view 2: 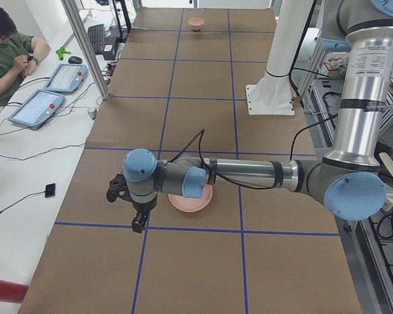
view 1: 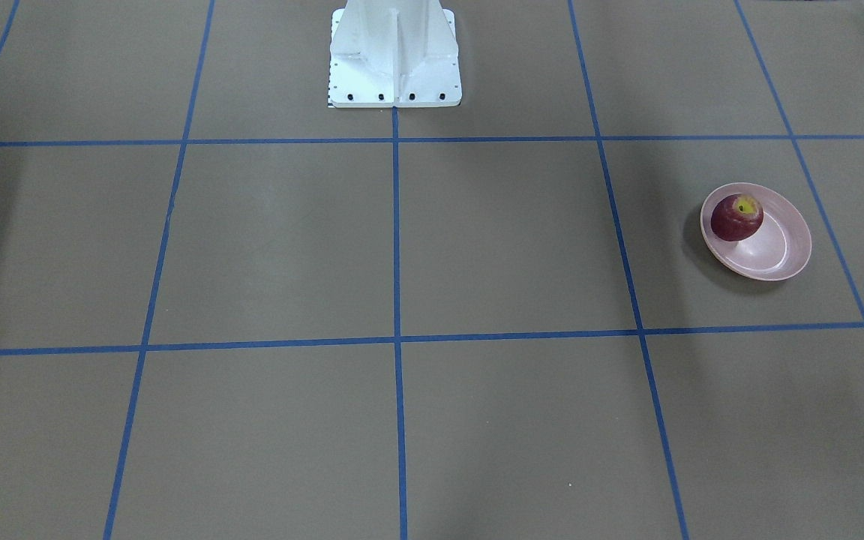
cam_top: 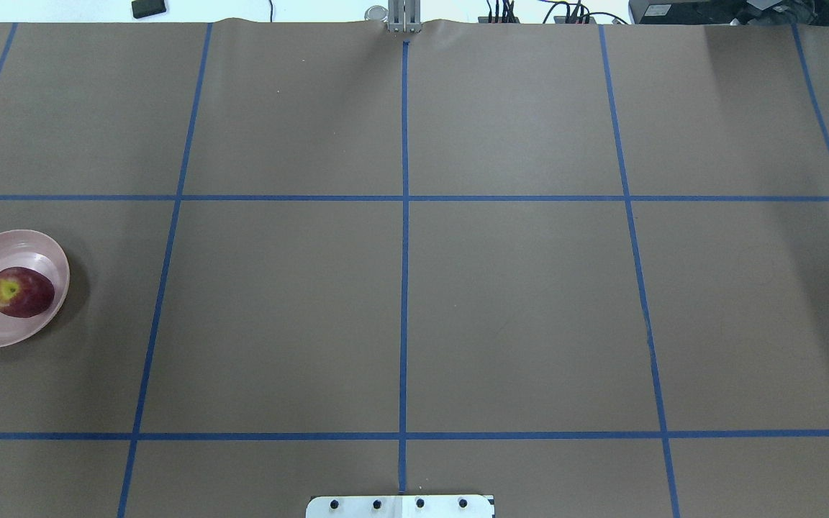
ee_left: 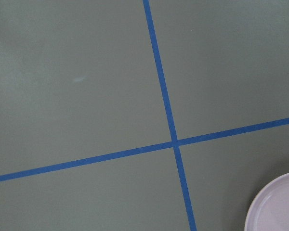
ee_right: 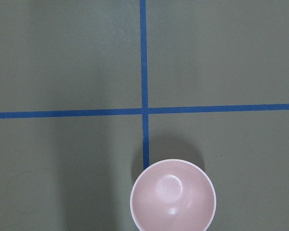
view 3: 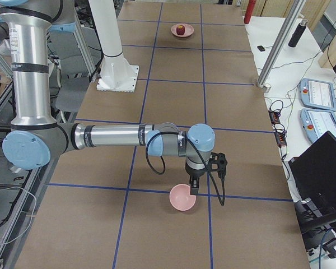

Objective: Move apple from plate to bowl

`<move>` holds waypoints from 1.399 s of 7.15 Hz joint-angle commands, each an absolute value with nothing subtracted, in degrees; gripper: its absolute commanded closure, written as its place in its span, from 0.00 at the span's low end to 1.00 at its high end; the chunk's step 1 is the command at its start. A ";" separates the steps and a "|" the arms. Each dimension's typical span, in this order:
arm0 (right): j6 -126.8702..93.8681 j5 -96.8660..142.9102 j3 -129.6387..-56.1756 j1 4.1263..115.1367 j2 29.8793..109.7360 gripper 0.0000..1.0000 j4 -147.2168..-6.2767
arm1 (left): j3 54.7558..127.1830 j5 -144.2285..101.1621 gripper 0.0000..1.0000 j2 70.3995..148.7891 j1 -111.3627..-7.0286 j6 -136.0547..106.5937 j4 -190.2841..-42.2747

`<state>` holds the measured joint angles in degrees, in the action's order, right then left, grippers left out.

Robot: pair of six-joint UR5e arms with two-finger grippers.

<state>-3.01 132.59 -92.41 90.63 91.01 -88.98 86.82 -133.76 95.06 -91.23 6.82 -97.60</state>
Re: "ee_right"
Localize pink bowl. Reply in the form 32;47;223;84
130;159;217;231

